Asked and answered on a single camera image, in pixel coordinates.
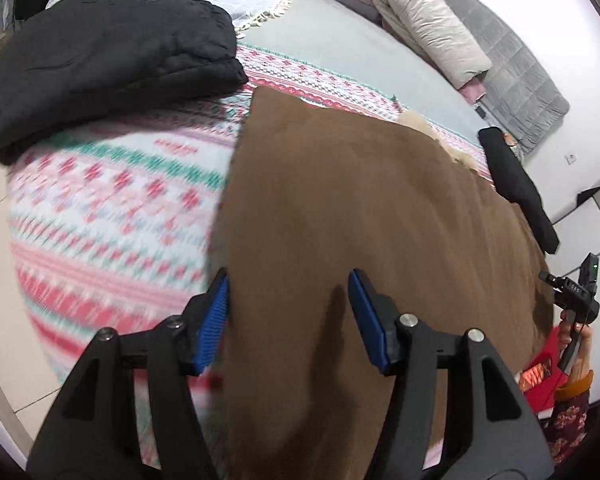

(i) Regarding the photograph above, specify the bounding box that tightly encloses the black padded jacket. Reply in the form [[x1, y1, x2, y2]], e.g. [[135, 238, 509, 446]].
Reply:
[[0, 0, 249, 166]]

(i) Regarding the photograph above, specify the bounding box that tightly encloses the pale bed sheet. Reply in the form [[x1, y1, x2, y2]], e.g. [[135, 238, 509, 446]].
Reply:
[[237, 0, 486, 148]]

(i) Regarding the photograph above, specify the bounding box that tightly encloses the brown coat with fleece collar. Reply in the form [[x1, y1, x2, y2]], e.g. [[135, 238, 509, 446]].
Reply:
[[207, 85, 556, 480]]

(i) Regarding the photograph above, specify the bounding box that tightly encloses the pink green patterned blanket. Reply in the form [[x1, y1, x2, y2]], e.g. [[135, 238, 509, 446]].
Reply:
[[7, 42, 496, 478]]

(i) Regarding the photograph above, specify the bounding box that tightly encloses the pink cloth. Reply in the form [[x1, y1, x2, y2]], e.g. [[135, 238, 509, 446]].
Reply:
[[457, 77, 487, 104]]

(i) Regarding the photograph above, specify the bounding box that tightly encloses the person's right forearm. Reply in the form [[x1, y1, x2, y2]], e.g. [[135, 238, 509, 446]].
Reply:
[[540, 370, 597, 466]]

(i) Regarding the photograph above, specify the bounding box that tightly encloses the folded black cloth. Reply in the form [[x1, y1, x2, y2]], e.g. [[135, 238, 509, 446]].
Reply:
[[477, 126, 561, 255]]

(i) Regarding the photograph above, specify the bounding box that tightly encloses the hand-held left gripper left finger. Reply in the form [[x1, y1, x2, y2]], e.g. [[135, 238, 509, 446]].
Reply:
[[25, 267, 231, 480]]

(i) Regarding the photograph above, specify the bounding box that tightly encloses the grey quilted blanket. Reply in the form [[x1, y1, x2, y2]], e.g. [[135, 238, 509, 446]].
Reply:
[[405, 0, 571, 153]]

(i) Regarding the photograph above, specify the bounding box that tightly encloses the person's right hand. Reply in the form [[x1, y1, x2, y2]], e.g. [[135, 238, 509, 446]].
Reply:
[[560, 322, 595, 380]]

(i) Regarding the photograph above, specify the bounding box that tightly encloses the beige pillow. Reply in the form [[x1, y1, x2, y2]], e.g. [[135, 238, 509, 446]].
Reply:
[[365, 0, 493, 90]]

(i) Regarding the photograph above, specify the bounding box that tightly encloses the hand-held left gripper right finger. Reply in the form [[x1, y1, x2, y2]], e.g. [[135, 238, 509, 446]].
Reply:
[[347, 268, 556, 480]]

